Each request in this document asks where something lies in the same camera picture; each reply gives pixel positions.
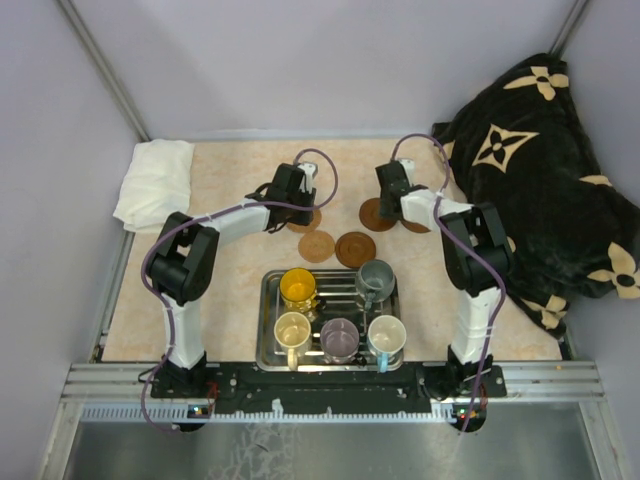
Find dark wooden coaster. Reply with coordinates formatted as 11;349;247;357
335;231;377;268
401;220;430;234
359;197;397;232

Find woven rattan coaster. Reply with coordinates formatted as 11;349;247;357
298;230;335;263
286;210;322;234

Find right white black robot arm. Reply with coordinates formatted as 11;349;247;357
375;160;513;396

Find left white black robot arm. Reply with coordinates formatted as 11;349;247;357
143;162;318;397

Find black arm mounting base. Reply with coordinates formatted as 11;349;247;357
151;357;507;431

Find yellow glass cup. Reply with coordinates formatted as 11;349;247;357
279;268;320;313

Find grey ceramic mug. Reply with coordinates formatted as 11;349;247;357
355;259;396;311

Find stainless steel tray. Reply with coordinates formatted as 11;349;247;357
255;268;405;373

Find white folded towel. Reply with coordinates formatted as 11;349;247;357
113;139;195;233

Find black floral blanket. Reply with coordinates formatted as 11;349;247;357
432;53;639;338

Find cream ceramic mug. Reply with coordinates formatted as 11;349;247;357
273;312;312;371

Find purple ceramic mug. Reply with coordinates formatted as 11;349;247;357
320;318;360;364

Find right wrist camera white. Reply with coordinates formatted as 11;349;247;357
398;158;415;187

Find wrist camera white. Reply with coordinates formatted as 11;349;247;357
398;158;415;187
296;162;318;194

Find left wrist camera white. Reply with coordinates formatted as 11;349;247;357
296;162;318;194

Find white mug blue handle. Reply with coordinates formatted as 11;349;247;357
367;315;407;373

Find aluminium frame rail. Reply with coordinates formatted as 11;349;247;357
60;361;605;430

